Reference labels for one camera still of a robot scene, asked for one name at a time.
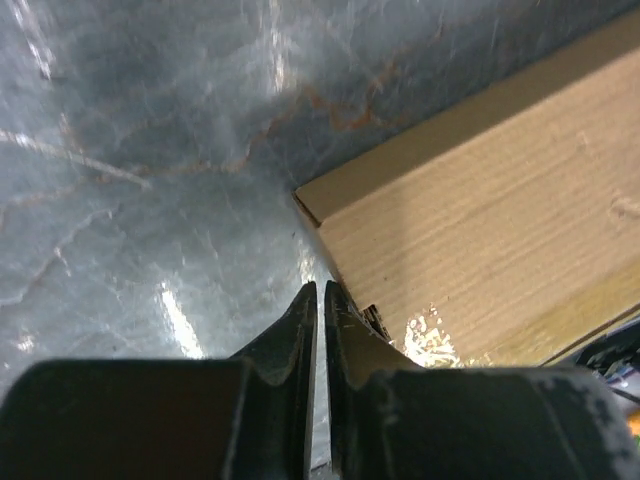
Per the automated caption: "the brown cardboard express box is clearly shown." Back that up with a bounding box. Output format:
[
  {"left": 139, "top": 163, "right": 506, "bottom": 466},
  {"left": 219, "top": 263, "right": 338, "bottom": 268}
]
[{"left": 294, "top": 10, "right": 639, "bottom": 366}]

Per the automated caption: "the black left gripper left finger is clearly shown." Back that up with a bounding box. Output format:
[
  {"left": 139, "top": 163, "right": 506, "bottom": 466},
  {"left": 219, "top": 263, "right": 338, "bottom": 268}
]
[{"left": 1, "top": 283, "right": 317, "bottom": 479}]

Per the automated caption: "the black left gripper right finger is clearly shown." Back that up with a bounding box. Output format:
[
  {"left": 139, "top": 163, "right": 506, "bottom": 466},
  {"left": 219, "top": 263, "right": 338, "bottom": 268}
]
[{"left": 324, "top": 282, "right": 639, "bottom": 479}]

